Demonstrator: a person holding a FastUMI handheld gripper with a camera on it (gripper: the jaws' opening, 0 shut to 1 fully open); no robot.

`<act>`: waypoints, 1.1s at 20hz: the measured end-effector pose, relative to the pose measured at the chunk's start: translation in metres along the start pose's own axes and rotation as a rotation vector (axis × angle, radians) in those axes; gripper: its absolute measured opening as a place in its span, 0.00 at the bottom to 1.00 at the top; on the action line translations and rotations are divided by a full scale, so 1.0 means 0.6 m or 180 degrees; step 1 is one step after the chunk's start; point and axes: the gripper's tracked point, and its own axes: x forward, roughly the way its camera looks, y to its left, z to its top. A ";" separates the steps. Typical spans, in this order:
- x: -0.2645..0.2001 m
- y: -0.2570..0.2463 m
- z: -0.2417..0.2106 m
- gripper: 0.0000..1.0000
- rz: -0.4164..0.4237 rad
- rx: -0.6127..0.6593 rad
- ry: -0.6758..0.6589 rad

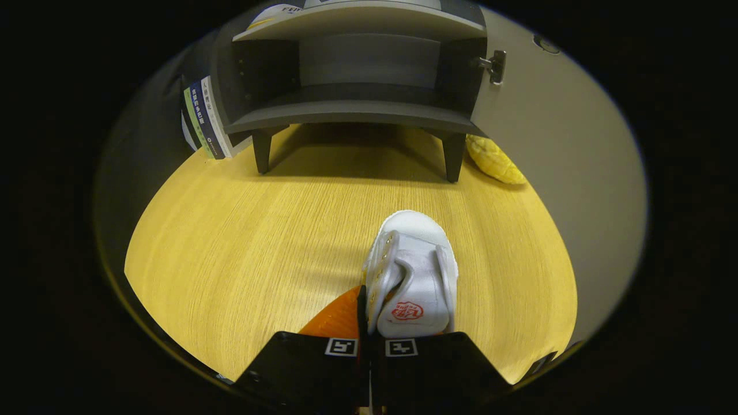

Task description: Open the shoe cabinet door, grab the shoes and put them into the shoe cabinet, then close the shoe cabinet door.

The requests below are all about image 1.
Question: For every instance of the navy spine book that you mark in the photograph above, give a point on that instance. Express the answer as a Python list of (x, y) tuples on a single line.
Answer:
[(206, 115)]

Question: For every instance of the white spine book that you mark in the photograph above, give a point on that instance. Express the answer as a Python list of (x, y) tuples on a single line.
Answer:
[(219, 115)]

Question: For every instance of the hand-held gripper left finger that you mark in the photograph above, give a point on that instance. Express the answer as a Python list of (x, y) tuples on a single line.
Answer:
[(305, 369)]

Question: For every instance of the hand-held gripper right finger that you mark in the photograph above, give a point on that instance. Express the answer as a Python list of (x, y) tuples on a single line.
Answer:
[(438, 369)]

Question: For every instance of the black backdrop cloth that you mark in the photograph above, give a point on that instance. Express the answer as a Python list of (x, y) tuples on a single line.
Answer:
[(150, 132)]

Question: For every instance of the metal cabinet door hinge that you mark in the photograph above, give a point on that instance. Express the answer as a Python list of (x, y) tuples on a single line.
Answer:
[(494, 66)]

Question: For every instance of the beige shoe cabinet door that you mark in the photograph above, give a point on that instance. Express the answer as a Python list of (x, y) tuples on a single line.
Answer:
[(565, 144)]

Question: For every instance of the yellow textured fruit toy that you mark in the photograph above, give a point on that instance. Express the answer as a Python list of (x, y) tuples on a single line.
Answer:
[(496, 160)]

